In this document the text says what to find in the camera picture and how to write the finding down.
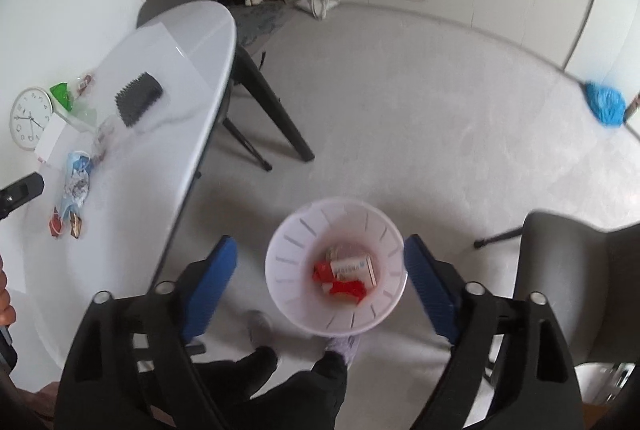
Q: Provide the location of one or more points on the person's leg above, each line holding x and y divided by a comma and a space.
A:
315, 390
240, 375

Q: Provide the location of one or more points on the blue plastic bag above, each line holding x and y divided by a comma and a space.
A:
606, 104

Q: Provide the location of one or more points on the white card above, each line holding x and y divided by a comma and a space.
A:
50, 138

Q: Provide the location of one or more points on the red sachet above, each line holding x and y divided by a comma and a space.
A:
56, 224

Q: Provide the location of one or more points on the red and white packet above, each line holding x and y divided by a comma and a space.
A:
86, 83

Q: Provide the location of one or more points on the person's left hand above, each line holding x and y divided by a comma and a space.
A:
5, 300

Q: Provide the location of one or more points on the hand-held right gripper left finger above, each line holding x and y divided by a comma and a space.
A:
212, 290

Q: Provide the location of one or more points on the green plastic bag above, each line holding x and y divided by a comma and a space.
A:
62, 94

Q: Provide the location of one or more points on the person's right shoe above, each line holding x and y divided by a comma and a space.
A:
344, 349

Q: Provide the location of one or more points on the grey chair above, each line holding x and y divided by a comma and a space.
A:
575, 270
260, 23

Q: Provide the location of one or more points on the person's shoe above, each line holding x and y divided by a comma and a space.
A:
260, 327
344, 349

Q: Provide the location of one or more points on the person's left leg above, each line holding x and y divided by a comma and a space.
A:
240, 375

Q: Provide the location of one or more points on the red and white medicine box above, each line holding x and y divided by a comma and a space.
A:
350, 267

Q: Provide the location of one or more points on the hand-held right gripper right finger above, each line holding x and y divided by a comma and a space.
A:
430, 290

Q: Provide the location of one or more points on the black table leg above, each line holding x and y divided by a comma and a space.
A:
272, 103

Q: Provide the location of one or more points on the white plastic trash bin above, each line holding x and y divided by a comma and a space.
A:
295, 260

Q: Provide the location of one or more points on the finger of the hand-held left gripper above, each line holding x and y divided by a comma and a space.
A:
22, 192

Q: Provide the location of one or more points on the white tote bag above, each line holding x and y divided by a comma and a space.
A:
315, 5

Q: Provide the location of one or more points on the person's right leg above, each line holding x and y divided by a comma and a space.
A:
315, 390

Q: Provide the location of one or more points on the blue penguin print packet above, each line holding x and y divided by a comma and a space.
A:
80, 163

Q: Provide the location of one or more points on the round white wall clock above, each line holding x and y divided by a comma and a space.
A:
30, 120

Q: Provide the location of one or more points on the red paper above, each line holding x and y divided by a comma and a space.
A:
345, 289

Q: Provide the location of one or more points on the black foam net sleeve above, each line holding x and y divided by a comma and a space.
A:
137, 99

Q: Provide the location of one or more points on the brown chocolate wrapper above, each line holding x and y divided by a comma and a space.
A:
75, 225

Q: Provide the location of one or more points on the person's left shoe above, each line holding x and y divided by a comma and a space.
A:
260, 327

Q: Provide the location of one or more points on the clear plastic wrapper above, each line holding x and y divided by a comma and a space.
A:
105, 135

